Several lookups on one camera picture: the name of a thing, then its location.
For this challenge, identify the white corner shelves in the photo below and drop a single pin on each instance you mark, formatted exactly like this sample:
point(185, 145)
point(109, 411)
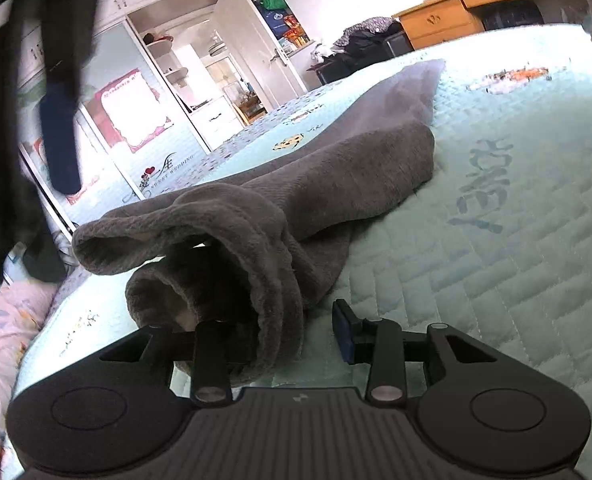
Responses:
point(168, 55)

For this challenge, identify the wooden chair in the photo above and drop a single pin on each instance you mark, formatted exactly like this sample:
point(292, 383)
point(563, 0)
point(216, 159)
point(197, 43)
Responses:
point(250, 110)

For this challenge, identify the stack of colourful packets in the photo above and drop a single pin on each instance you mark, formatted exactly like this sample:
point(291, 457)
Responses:
point(296, 32)

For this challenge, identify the orange bordered poster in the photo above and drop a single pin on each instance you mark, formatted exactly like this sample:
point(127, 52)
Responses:
point(90, 184)

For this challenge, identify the green quilted bee bedspread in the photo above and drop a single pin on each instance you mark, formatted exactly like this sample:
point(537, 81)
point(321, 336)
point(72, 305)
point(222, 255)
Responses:
point(501, 235)

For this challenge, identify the floral duvet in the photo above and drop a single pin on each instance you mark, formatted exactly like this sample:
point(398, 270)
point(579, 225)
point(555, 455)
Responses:
point(1, 360)

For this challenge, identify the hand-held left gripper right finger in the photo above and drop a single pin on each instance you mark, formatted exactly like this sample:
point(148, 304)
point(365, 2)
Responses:
point(343, 332)

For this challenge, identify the pink bordered poster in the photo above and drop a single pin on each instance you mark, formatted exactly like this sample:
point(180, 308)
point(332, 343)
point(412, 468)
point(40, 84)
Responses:
point(126, 110)

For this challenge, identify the wooden desk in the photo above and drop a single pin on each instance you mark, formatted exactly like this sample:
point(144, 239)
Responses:
point(436, 20)

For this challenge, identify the dark clothes pile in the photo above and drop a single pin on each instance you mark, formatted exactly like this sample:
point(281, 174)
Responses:
point(371, 35)

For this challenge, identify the black chair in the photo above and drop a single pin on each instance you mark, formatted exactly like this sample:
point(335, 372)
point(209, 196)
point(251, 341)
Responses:
point(511, 12)

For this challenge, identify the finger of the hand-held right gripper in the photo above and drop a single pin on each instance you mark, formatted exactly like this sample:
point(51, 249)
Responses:
point(61, 145)

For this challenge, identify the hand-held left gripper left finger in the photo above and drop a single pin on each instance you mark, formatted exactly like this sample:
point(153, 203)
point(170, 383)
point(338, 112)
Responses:
point(211, 355)

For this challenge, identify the white door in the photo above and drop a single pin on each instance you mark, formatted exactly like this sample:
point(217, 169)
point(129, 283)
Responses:
point(256, 50)

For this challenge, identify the blue bag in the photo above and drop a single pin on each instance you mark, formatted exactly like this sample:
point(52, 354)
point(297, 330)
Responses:
point(278, 22)

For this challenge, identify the white drawer cabinet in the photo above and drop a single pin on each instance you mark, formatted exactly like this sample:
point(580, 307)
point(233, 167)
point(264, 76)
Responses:
point(221, 120)

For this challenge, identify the black storage box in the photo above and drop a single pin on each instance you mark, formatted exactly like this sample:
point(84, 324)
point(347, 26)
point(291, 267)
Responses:
point(346, 67)

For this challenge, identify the sliding door wardrobe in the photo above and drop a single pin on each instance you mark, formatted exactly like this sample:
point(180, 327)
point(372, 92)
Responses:
point(176, 135)

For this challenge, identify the grey knit garment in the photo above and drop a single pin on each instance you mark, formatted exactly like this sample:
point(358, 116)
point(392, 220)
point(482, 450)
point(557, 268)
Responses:
point(326, 170)

